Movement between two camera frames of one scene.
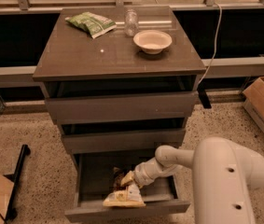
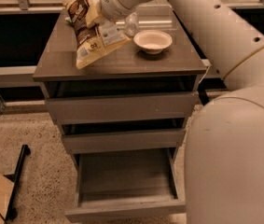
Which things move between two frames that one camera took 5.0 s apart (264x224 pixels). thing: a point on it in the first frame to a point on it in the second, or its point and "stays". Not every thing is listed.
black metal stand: [13, 177] stays
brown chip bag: [124, 195] to [91, 40]
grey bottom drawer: [92, 175] stays
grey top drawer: [122, 107] stays
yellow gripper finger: [130, 176] to [94, 13]
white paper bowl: [152, 41] stays
